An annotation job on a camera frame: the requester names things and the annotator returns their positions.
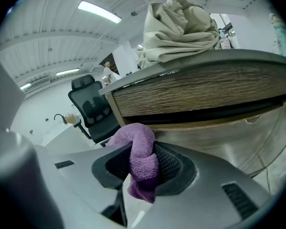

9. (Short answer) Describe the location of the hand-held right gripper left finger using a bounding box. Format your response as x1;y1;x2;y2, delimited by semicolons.
34;142;133;229

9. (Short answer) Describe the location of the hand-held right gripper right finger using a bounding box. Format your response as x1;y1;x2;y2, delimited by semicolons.
133;140;273;229

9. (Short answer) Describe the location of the purple cloth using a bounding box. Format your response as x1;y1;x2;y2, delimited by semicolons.
107;122;161;205

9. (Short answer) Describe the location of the dark wooden sink cabinet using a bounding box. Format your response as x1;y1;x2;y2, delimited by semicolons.
98;48;286;179

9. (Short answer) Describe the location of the black curved faucet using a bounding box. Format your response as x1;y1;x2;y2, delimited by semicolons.
53;113;68;125

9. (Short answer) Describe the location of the black office chair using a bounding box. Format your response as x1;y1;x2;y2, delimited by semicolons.
67;74;121;148

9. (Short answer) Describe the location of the clear soap pump bottle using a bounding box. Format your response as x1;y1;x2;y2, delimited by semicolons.
217;28;232;50

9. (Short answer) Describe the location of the white crumpled towel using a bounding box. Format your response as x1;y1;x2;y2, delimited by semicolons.
136;0;221;70

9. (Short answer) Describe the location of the light green cartoon bottle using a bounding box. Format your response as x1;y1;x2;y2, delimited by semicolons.
269;13;286;60

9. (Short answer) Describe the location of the long white cable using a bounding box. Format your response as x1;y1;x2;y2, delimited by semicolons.
259;156;273;193

